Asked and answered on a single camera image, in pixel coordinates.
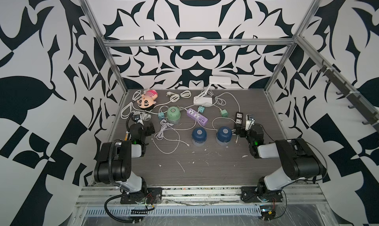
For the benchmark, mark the purple power strip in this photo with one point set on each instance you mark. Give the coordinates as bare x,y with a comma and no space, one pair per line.
196,115

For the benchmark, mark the green meat grinder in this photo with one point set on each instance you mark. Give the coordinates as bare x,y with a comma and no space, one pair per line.
173,115

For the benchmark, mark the black power strip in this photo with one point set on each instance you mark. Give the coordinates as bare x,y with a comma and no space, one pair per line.
239,118

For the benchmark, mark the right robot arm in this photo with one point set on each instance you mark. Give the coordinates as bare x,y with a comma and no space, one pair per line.
298,162

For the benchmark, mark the cartoon head toy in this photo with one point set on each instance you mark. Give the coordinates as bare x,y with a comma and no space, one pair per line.
147,100

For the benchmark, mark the teal charger plug left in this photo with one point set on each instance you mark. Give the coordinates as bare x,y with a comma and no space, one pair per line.
161,115

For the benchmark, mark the green charger plug right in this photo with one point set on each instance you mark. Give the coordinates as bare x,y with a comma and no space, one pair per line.
224,113

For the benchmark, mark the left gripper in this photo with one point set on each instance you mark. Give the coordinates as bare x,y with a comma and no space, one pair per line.
139,121

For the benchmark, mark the teal charger plug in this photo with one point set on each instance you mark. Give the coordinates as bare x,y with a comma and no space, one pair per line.
201,109
161,115

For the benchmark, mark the wall hook rack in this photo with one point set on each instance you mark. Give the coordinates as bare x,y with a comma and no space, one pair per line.
346,90

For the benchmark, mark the white desk lamp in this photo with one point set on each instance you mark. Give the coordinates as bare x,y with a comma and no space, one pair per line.
203,99

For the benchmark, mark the teal charger plug middle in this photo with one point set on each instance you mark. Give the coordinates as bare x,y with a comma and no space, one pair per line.
201,109

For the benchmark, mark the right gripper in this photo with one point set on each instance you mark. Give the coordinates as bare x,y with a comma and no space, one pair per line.
242,130

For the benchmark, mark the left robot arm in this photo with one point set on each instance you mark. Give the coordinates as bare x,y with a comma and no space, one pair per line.
114,166

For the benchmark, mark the blue meat grinder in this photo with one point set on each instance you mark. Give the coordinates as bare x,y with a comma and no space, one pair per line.
224,136
199,136

